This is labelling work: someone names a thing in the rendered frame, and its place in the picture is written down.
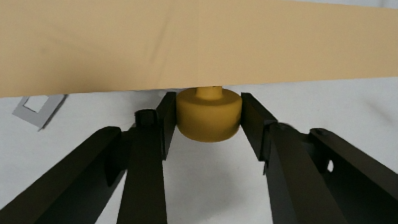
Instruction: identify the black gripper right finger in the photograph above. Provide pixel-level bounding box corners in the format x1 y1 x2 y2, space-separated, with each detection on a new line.
240 92 398 224

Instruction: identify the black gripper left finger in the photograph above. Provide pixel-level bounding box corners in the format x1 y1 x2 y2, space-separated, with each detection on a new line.
0 92 176 224

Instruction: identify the grey square plate with square hole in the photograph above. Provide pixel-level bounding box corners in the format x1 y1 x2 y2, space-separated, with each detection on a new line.
13 94 67 132

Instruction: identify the yellow door knob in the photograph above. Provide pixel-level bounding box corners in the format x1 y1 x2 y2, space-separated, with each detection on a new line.
175 86 242 143

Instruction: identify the tan wooden board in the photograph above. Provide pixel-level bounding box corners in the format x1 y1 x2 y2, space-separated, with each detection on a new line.
0 0 398 98

